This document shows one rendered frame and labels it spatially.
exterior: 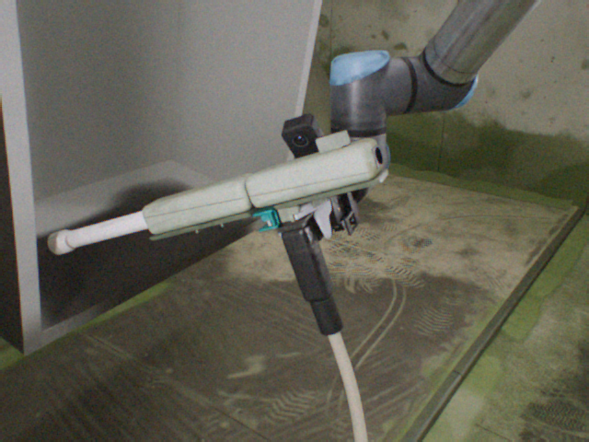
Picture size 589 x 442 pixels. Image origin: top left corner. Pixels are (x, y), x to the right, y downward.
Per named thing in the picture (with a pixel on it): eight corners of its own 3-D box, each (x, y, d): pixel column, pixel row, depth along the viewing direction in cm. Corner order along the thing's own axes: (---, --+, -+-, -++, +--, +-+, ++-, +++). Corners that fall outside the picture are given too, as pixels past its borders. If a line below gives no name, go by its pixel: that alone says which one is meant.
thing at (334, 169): (433, 307, 64) (374, 119, 59) (426, 328, 60) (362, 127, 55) (121, 352, 85) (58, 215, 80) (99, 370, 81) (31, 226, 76)
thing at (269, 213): (291, 215, 66) (284, 198, 66) (278, 227, 62) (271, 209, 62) (272, 220, 67) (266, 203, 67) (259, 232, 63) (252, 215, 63)
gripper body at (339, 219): (352, 237, 70) (373, 208, 80) (330, 173, 68) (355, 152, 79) (298, 248, 73) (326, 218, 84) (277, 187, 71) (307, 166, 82)
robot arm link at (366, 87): (383, 48, 92) (380, 123, 96) (319, 52, 88) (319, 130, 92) (414, 50, 83) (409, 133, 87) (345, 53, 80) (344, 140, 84)
